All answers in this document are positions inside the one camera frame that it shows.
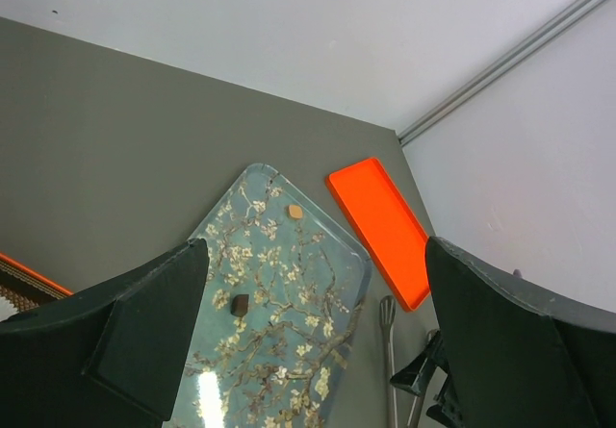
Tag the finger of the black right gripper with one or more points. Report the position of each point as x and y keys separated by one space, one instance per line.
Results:
x=446 y=409
x=416 y=376

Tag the blossom pattern serving tray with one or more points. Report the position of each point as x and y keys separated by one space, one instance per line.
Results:
x=280 y=364

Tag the orange box lid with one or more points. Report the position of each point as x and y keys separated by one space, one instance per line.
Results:
x=387 y=227

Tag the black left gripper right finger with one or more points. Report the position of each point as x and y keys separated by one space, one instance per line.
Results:
x=520 y=355

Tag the orange chocolate box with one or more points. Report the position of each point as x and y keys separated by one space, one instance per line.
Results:
x=23 y=289

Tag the silver metal tongs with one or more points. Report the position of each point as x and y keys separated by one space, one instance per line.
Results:
x=387 y=314

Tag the dark square chocolate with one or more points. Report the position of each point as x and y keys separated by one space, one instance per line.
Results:
x=239 y=305

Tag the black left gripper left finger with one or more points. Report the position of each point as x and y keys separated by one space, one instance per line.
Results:
x=108 y=356

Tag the tan round chocolate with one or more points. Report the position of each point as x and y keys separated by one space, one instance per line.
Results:
x=294 y=211

